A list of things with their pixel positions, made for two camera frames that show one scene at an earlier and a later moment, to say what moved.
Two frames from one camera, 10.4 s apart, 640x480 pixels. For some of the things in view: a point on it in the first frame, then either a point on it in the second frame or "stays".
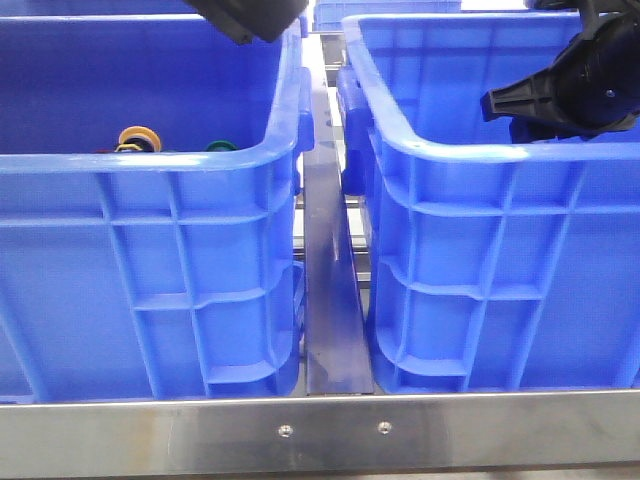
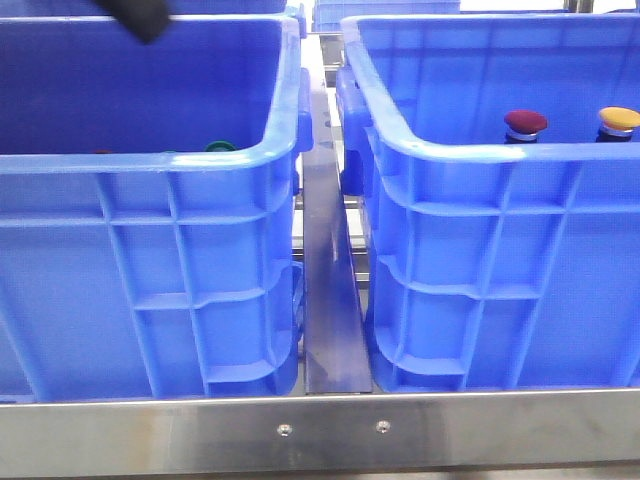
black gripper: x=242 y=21 → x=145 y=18
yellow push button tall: x=138 y=139 → x=618 y=124
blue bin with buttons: x=151 y=235 stays
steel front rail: x=306 y=434 stays
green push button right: x=221 y=146 stays
